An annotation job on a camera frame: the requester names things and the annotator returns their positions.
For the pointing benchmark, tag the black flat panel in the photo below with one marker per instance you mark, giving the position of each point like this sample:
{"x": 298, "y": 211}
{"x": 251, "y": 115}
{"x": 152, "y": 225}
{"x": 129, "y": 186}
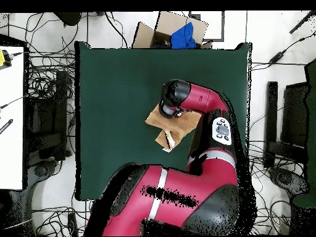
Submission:
{"x": 295, "y": 116}

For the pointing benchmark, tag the white desk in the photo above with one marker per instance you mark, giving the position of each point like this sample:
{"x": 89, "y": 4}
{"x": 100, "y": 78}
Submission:
{"x": 11, "y": 123}

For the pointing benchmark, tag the grey rectangular frame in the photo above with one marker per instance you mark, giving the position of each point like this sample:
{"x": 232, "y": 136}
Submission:
{"x": 223, "y": 27}

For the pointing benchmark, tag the blue cloth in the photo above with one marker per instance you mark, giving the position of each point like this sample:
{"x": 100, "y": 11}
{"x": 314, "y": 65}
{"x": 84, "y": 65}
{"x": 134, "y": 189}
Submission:
{"x": 182, "y": 37}

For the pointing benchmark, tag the peach terry towel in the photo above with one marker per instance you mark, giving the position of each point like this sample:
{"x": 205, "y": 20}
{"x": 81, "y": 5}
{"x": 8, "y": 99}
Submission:
{"x": 182, "y": 126}

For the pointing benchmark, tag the dark green table cloth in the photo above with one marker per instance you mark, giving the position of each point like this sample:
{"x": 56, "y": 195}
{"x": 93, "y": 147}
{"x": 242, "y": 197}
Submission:
{"x": 111, "y": 98}

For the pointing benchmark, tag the brown cardboard box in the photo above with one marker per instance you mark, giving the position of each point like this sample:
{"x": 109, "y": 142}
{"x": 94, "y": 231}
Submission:
{"x": 145, "y": 37}

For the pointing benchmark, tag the black equipment case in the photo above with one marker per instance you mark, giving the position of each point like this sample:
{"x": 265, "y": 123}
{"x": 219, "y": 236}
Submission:
{"x": 47, "y": 118}

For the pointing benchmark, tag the black upright bar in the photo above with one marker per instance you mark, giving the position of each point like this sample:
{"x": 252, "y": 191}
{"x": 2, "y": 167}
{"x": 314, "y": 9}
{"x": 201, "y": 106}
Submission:
{"x": 271, "y": 118}

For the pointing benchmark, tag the black pedestal foot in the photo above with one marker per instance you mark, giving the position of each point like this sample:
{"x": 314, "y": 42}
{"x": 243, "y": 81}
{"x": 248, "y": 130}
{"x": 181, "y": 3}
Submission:
{"x": 284, "y": 177}
{"x": 40, "y": 170}

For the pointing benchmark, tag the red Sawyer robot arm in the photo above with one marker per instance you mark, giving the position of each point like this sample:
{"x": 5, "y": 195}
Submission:
{"x": 177, "y": 192}

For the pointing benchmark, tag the black power adapter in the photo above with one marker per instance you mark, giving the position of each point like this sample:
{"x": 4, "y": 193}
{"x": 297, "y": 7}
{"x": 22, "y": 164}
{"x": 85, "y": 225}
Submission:
{"x": 276, "y": 58}

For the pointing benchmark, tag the yellow and black tool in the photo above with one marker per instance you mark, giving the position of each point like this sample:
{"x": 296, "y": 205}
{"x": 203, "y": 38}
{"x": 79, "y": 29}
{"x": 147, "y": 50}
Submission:
{"x": 2, "y": 58}

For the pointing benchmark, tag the black long rod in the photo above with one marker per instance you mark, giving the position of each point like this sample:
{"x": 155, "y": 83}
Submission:
{"x": 302, "y": 22}

